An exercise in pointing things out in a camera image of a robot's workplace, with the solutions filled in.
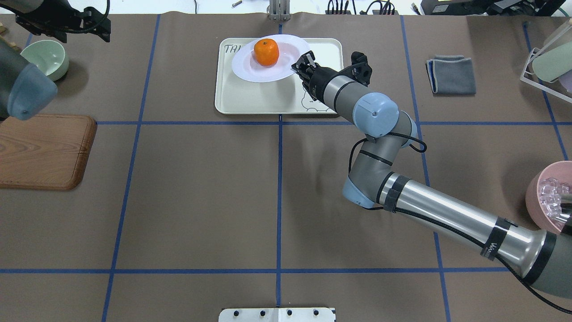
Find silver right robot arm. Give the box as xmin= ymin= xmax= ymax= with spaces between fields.
xmin=292 ymin=51 xmax=572 ymax=298

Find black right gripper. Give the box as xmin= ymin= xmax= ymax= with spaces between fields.
xmin=291 ymin=51 xmax=373 ymax=101

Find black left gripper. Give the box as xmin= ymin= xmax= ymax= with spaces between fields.
xmin=16 ymin=0 xmax=112 ymax=43

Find grey folded cloth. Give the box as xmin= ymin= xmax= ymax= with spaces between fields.
xmin=426 ymin=55 xmax=476 ymax=95

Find green ceramic bowl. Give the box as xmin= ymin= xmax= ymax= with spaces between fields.
xmin=20 ymin=39 xmax=69 ymax=82

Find cream bear print tray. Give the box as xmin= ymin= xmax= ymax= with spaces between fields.
xmin=214 ymin=38 xmax=344 ymax=114

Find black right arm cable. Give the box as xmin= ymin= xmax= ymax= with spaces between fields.
xmin=348 ymin=132 xmax=572 ymax=316

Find white round plate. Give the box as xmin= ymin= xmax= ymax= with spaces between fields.
xmin=231 ymin=34 xmax=310 ymax=82

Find white wire rack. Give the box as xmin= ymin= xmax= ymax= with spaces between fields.
xmin=520 ymin=18 xmax=572 ymax=104

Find metal utensils in pink bowl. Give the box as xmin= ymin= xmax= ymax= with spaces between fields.
xmin=538 ymin=177 xmax=571 ymax=225

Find black cables at table edge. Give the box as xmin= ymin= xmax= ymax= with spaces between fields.
xmin=325 ymin=0 xmax=398 ymax=16

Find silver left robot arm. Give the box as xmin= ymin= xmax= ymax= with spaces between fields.
xmin=0 ymin=0 xmax=112 ymax=122

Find wooden cutting board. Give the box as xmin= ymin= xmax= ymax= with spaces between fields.
xmin=0 ymin=114 xmax=97 ymax=191

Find camera mount post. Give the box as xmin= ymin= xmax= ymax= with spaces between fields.
xmin=267 ymin=0 xmax=291 ymax=22

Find green cylinder in rack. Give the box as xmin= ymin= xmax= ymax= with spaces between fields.
xmin=532 ymin=42 xmax=572 ymax=82

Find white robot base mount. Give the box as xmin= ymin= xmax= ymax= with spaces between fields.
xmin=218 ymin=307 xmax=337 ymax=322

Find pink bowl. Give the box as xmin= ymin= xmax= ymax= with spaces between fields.
xmin=525 ymin=161 xmax=572 ymax=234

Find orange mandarin fruit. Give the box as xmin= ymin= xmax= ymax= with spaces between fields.
xmin=253 ymin=38 xmax=280 ymax=67

